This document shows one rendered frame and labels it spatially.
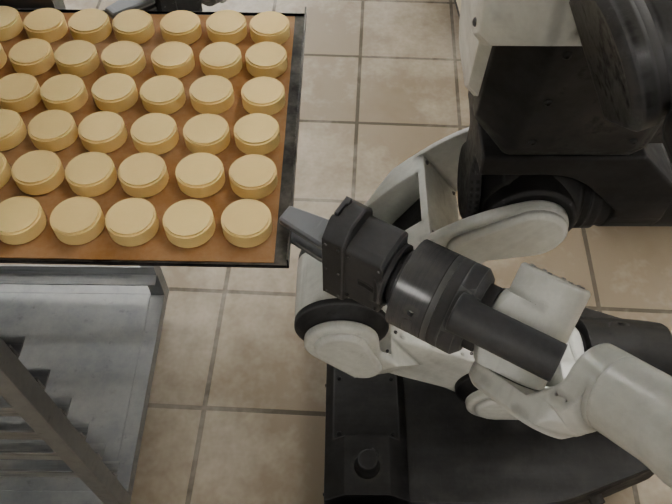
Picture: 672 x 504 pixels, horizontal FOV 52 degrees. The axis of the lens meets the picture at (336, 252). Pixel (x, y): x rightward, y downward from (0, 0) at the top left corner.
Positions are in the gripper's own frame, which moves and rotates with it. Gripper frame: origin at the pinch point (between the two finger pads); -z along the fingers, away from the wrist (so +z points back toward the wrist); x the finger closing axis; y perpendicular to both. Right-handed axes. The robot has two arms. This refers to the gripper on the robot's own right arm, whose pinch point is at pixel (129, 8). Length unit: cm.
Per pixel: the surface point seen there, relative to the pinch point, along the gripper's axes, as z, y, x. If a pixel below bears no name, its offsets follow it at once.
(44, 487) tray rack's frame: -47, 12, -72
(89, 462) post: -38, 24, -49
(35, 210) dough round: -26.8, 23.7, 1.9
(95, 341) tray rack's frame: -24, -7, -72
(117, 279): -13, -11, -64
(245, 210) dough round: -11.8, 38.2, 2.0
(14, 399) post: -40, 24, -24
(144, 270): -8, -8, -62
